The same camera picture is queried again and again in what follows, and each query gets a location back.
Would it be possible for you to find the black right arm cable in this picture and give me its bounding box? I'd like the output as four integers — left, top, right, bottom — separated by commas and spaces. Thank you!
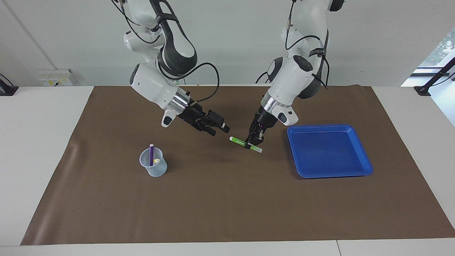
113, 0, 220, 106

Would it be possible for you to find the brown table mat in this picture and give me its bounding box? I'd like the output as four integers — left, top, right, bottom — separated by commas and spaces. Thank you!
20, 85, 455, 246

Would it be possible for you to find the black base cable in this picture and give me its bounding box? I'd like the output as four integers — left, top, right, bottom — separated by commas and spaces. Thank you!
255, 70, 273, 85

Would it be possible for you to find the translucent plastic cup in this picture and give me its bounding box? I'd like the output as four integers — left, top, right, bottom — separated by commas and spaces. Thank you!
139, 147, 168, 177

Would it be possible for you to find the white wall socket box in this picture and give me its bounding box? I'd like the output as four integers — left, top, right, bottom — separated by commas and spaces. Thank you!
38, 69, 74, 87

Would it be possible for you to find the blue plastic tray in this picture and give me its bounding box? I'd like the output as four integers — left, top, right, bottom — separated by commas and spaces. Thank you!
287, 124, 374, 179

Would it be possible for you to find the black desk device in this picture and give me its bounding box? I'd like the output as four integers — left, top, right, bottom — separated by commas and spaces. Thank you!
0, 74, 19, 97

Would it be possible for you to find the green pen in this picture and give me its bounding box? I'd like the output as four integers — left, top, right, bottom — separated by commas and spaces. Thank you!
229, 136, 263, 154

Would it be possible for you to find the window with white frame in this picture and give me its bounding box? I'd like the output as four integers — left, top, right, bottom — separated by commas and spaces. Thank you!
401, 28, 455, 89

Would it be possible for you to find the black clamp stand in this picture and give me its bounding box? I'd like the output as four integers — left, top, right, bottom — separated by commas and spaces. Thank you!
413, 57, 455, 97

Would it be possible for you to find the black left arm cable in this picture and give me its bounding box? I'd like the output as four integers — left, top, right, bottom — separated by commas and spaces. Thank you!
284, 0, 331, 90

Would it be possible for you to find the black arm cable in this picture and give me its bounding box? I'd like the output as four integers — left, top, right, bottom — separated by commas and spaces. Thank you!
113, 0, 220, 106
284, 0, 331, 90

